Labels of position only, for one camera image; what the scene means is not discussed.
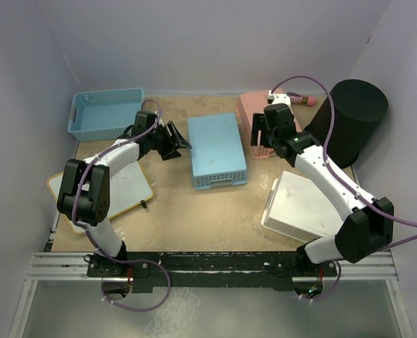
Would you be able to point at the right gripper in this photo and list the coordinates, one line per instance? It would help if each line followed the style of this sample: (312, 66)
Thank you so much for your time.
(259, 124)

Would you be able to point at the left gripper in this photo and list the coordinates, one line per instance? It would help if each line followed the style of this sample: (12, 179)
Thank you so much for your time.
(174, 142)

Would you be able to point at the pink perforated basket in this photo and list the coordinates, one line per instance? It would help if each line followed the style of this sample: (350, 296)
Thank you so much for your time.
(247, 106)

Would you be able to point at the shallow blue perforated basket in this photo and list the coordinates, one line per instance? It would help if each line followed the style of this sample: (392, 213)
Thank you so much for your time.
(217, 154)

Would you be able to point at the white perforated basket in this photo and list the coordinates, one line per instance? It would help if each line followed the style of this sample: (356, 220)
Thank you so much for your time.
(297, 209)

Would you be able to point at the tall blue perforated basket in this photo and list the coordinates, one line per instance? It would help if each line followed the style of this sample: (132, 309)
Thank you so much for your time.
(103, 115)

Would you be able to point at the large black bucket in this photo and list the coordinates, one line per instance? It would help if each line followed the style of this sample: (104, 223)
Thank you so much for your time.
(359, 108)

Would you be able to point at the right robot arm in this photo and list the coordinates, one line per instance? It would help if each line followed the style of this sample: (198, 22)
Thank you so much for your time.
(367, 225)

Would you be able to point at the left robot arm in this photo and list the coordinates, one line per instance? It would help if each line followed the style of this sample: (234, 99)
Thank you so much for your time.
(85, 192)

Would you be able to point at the pink marker pen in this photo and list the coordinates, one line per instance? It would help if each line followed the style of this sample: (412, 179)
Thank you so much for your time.
(302, 100)

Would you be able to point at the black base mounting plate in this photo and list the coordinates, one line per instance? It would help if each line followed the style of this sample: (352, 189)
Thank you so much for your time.
(277, 270)

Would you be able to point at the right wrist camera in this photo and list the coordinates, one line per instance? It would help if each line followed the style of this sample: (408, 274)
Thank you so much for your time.
(278, 98)

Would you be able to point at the aluminium frame rail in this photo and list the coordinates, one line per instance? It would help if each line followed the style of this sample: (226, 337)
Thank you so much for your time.
(60, 300)

